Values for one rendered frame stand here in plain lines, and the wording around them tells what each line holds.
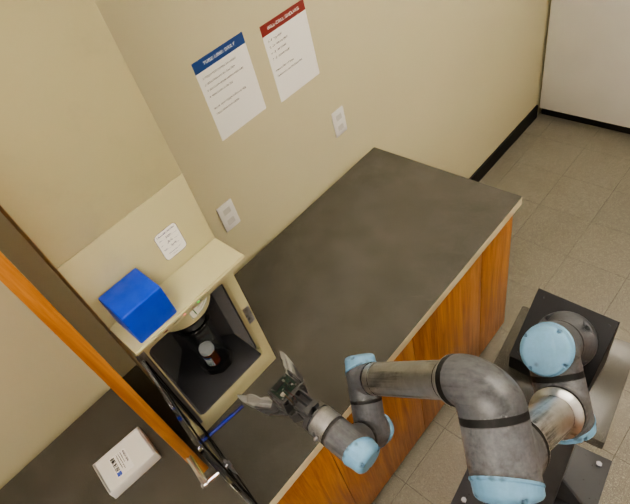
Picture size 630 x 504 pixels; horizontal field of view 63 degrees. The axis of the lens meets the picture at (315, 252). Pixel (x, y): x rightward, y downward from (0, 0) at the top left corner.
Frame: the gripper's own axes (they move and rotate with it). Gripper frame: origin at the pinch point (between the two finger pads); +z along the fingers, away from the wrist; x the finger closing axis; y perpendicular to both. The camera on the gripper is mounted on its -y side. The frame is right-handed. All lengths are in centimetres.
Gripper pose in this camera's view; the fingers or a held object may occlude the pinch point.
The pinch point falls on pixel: (259, 373)
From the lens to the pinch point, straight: 133.7
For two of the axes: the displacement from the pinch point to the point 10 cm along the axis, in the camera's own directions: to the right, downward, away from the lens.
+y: -1.5, -6.4, -7.6
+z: -7.4, -4.3, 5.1
